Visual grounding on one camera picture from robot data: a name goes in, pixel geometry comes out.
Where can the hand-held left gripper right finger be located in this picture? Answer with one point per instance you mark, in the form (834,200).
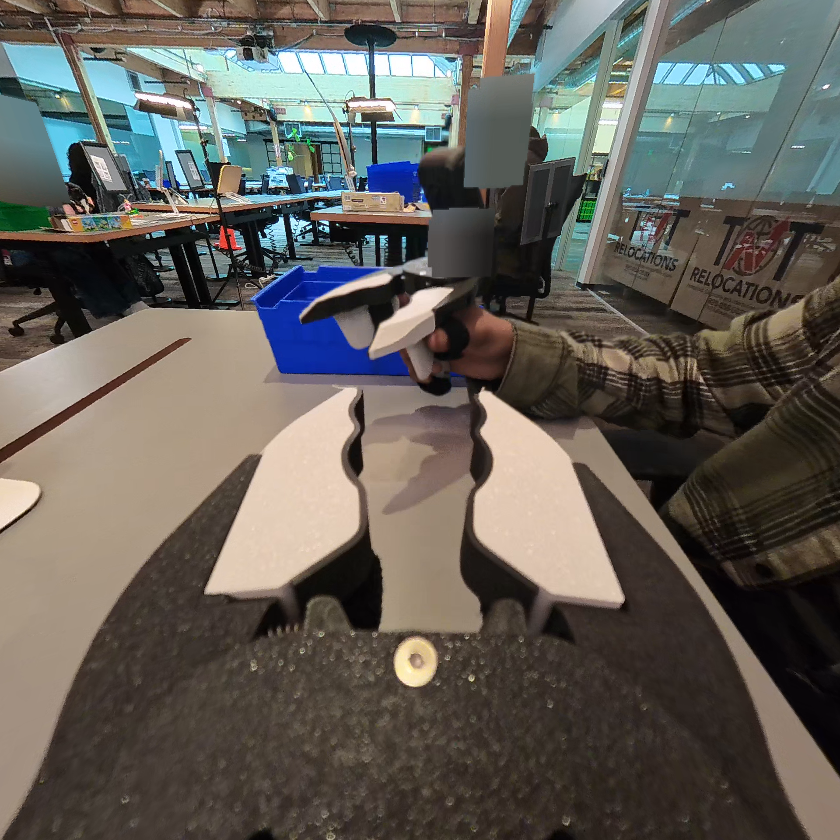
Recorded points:
(544,518)

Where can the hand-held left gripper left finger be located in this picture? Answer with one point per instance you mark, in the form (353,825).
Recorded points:
(295,512)

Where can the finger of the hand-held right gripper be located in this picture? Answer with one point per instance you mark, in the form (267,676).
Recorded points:
(348,298)
(410,325)

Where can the blue divided plastic bin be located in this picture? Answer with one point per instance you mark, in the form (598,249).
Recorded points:
(308,341)

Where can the person's right hand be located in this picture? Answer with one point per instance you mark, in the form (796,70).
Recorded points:
(489,344)

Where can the labelled cardboard box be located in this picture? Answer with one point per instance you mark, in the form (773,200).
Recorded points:
(371,201)

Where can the studio light panel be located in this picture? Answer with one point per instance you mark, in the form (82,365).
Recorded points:
(164,105)
(371,108)

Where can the black monitor on stand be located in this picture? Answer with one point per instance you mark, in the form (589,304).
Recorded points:
(548,197)

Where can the orange traffic cone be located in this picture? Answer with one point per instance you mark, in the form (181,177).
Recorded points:
(229,239)

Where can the wooden board on tripod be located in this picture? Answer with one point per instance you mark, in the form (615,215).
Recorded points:
(229,178)

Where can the desk monitor showing document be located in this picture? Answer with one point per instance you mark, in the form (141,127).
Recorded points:
(189,169)
(105,167)

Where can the printed cardboard moving box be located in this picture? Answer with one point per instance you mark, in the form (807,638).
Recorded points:
(741,275)
(646,256)

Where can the person's plaid shirt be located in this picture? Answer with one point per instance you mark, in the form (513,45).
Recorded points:
(774,499)

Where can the long wooden desk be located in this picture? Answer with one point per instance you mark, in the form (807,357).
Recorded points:
(98,235)

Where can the colourful toy box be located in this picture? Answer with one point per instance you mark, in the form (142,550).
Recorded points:
(92,222)

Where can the white tablet stand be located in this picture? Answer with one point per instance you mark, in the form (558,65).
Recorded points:
(16,502)

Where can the person's black trousers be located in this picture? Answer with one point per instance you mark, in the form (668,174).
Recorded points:
(807,656)

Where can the green plastic bin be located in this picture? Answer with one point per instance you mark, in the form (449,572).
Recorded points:
(23,216)

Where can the wooden support post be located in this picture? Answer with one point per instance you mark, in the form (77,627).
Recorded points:
(497,39)

